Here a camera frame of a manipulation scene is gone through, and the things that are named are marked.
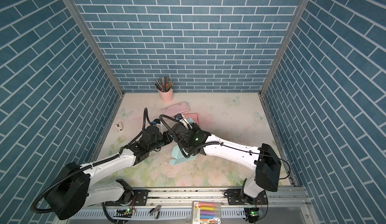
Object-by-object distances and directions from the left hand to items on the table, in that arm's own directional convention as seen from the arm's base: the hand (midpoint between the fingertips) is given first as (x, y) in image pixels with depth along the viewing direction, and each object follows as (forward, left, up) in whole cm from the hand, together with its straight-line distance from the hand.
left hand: (177, 134), depth 84 cm
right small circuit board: (-36, -38, -12) cm, 54 cm away
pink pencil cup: (+36, +10, -7) cm, 38 cm away
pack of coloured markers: (-36, -15, -11) cm, 40 cm away
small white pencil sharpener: (+12, +40, -11) cm, 44 cm away
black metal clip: (-35, +8, -11) cm, 37 cm away
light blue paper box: (-11, -1, -3) cm, 12 cm away
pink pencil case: (+27, +4, -11) cm, 29 cm away
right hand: (+1, -7, +8) cm, 11 cm away
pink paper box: (+18, -10, -8) cm, 22 cm away
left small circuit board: (-34, +25, -15) cm, 45 cm away
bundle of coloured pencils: (+41, +13, +1) cm, 43 cm away
